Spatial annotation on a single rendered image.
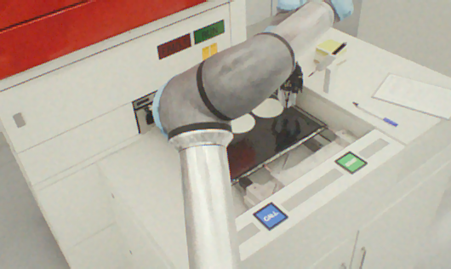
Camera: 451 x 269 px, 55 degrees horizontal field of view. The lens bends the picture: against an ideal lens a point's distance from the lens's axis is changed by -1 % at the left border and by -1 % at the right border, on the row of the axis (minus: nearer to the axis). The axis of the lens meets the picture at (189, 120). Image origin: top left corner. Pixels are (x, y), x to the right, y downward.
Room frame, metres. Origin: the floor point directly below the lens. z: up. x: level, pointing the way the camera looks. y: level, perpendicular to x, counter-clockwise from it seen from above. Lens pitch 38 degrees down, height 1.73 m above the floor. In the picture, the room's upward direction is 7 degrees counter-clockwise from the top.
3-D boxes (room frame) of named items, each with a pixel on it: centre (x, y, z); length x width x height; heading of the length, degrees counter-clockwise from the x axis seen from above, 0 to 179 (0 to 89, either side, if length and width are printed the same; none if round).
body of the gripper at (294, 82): (1.03, -0.30, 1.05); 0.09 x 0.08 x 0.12; 169
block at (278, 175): (0.75, -0.22, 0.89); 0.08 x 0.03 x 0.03; 29
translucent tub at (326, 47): (1.17, -0.47, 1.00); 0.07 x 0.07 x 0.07; 31
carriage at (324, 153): (0.79, -0.29, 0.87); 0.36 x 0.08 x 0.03; 119
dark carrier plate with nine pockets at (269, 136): (1.01, -0.15, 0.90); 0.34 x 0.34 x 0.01; 29
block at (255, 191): (0.71, -0.15, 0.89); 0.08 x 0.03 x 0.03; 29
